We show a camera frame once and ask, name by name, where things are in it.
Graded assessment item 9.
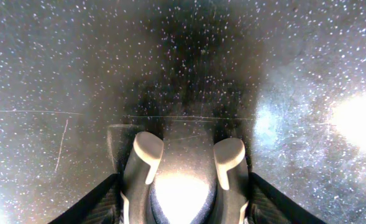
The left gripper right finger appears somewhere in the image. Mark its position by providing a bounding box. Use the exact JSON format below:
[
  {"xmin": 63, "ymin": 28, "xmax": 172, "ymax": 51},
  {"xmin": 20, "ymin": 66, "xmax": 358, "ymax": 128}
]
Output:
[{"xmin": 246, "ymin": 172, "xmax": 328, "ymax": 224}]

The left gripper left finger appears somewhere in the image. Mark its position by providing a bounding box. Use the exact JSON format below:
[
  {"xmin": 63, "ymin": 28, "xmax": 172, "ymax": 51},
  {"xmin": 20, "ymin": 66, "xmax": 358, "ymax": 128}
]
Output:
[{"xmin": 47, "ymin": 172, "xmax": 124, "ymax": 224}]

